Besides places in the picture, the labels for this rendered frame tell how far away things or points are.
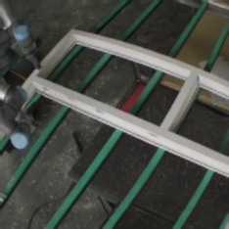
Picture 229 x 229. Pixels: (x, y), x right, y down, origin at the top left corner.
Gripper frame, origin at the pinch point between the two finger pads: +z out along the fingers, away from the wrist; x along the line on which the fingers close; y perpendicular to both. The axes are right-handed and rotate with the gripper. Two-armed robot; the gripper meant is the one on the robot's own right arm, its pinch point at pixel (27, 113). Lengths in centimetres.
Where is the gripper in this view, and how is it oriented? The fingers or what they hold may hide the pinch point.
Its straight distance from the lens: 188.8
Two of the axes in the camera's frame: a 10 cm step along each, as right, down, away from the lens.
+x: -6.7, -6.4, -3.7
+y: 7.3, -6.5, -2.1
